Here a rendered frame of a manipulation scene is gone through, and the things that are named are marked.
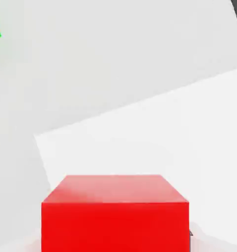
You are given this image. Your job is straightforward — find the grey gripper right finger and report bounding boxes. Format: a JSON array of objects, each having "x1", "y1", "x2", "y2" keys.
[{"x1": 188, "y1": 221, "x2": 237, "y2": 252}]

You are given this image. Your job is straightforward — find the small red cube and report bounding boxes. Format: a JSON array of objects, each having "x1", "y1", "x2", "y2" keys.
[{"x1": 41, "y1": 174, "x2": 190, "y2": 252}]

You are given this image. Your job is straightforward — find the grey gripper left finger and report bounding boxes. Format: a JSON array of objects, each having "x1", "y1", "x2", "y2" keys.
[{"x1": 0, "y1": 235, "x2": 42, "y2": 252}]

